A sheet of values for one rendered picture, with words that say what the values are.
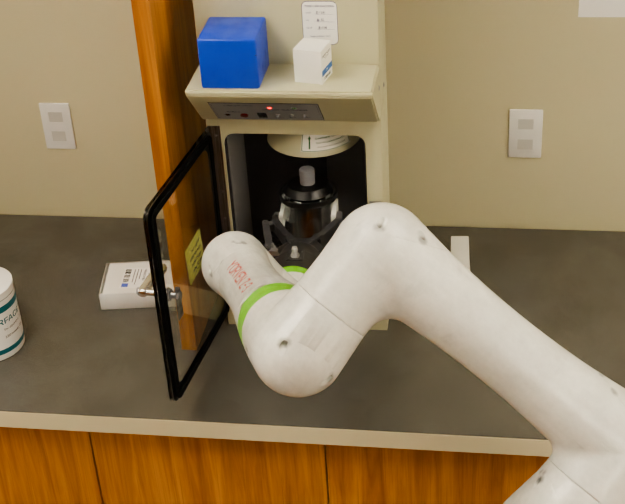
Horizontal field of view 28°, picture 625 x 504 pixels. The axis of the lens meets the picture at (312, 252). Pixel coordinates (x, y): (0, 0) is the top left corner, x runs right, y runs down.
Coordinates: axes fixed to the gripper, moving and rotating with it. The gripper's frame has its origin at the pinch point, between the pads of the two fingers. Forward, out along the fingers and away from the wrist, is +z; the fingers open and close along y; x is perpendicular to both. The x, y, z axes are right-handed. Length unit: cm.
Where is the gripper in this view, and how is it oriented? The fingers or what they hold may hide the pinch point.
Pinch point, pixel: (309, 211)
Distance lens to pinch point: 235.2
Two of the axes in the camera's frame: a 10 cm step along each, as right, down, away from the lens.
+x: 0.6, 8.5, 5.3
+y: -9.9, 0.0, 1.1
